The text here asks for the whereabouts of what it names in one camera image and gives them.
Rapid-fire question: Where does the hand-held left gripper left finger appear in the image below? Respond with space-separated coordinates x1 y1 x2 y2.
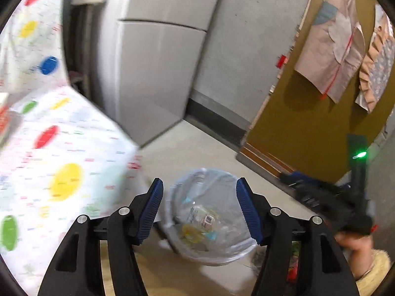
38 177 164 296

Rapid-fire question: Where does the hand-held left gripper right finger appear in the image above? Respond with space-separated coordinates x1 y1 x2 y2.
236 177 360 296

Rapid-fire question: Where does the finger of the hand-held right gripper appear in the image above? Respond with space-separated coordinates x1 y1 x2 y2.
279 171 328 192
295 189 328 211

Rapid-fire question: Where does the grey bin with clear bag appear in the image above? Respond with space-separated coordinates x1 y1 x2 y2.
160 168 263 267

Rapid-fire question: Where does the clear plastic bottle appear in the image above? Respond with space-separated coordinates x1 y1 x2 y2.
179 202 244 250

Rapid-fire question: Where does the person's right forearm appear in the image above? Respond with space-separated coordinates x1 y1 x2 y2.
355 248 392 296

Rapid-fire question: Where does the person's right hand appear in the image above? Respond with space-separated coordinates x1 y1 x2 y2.
335 232 375 279

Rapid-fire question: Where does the olive wooden door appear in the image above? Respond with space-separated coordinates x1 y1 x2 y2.
236 0 395 182

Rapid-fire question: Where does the polka dot tablecloth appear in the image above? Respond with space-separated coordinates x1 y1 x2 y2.
0 0 152 284

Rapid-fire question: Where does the grey refrigerator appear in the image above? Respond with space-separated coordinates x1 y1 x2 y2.
89 0 229 148

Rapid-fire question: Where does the floral frilled apron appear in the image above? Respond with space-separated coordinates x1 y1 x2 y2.
355 4 395 113

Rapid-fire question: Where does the pink apron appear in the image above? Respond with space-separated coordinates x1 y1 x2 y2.
294 0 366 104

